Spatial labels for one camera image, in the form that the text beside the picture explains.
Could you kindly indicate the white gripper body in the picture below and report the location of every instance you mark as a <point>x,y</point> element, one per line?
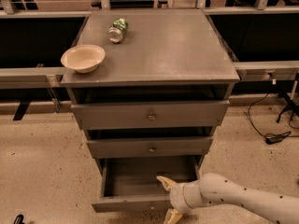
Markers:
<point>177,197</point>

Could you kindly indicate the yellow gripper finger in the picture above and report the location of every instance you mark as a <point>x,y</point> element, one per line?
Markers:
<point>172,216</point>
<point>167,183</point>

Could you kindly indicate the grey bottom drawer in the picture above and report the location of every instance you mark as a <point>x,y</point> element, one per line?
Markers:
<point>132,184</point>

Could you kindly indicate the grey drawer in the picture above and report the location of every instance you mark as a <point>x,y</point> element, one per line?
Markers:
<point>149,147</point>
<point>132,184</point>
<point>150,115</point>

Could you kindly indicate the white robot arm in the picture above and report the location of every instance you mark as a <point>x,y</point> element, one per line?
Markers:
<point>213,189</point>

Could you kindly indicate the grey middle drawer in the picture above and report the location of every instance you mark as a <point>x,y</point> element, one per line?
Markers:
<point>149,147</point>

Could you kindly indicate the grey wooden drawer cabinet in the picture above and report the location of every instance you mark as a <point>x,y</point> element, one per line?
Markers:
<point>167,55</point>

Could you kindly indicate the grey top drawer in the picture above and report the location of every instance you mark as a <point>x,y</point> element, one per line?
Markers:
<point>150,115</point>

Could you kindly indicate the black tripod stand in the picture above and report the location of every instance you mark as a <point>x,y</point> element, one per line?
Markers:
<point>291,105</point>

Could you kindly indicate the white ceramic bowl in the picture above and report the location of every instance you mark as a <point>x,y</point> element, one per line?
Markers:
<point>83,58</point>

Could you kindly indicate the black object bottom left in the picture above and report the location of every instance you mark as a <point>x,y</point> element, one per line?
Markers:
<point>19,219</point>

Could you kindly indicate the green soda can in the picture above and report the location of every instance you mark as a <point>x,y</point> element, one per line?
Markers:
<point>117,31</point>

